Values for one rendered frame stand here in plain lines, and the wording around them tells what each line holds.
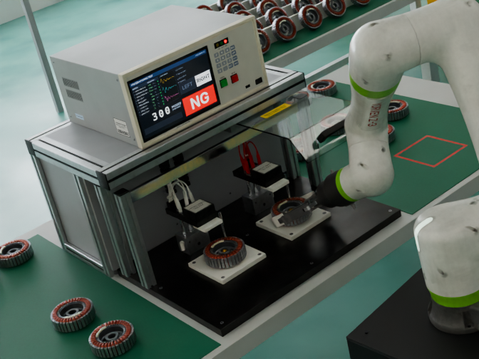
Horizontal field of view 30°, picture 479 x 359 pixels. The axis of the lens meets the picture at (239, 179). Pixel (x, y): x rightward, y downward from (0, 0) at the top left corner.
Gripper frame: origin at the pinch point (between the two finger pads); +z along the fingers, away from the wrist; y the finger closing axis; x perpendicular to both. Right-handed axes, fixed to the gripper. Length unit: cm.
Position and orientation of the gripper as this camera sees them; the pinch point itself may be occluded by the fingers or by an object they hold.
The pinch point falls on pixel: (291, 210)
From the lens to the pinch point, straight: 248.1
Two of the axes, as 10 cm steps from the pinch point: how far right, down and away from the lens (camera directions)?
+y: 6.7, -4.6, 5.9
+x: -5.4, -8.4, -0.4
